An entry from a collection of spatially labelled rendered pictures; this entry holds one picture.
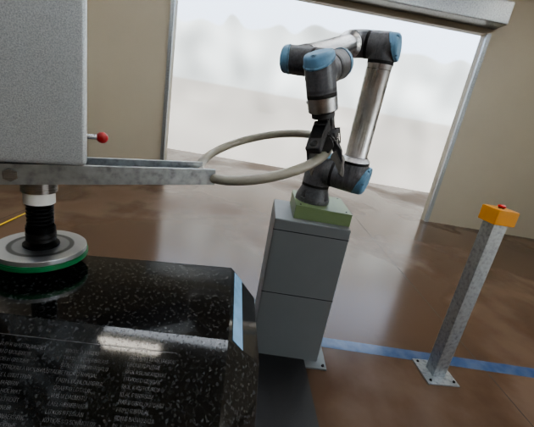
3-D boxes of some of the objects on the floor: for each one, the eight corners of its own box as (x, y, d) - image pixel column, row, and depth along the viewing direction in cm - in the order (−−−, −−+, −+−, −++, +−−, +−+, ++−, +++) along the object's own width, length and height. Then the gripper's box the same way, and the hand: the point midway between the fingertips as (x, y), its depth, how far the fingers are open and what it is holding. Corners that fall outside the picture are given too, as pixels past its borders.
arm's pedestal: (247, 307, 227) (266, 195, 202) (314, 318, 229) (342, 207, 204) (240, 358, 179) (264, 219, 155) (326, 371, 181) (364, 235, 157)
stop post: (459, 387, 187) (535, 215, 155) (428, 385, 185) (498, 210, 153) (440, 362, 206) (503, 204, 174) (411, 359, 204) (470, 199, 172)
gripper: (353, 106, 96) (355, 169, 106) (304, 109, 104) (311, 168, 114) (345, 113, 90) (348, 180, 100) (294, 116, 98) (302, 178, 108)
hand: (325, 174), depth 104 cm, fingers open, 10 cm apart
